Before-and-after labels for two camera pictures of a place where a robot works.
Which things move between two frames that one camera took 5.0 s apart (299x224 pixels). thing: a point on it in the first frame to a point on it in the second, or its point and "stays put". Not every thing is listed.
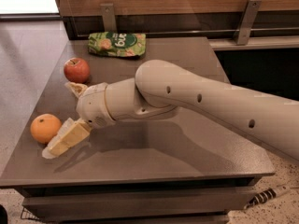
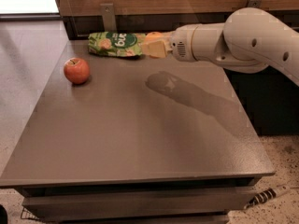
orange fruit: [44, 127] to [153, 36]
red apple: [76, 70] stays put
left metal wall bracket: [108, 17] stays put
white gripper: [92, 105] to [181, 43]
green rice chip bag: [123, 44] stays put
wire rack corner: [28, 215] stays put
